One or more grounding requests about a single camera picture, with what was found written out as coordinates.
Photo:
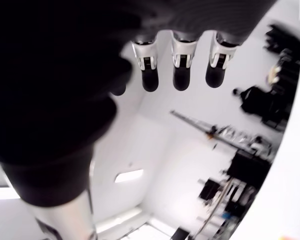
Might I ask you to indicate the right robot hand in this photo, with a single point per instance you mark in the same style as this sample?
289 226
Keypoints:
52 75

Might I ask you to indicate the ceiling light panel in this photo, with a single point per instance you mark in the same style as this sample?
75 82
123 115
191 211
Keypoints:
2 193
128 176

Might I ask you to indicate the black lab equipment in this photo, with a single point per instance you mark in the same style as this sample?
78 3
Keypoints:
262 105

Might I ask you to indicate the black equipment rack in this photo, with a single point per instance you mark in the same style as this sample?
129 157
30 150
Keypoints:
282 37

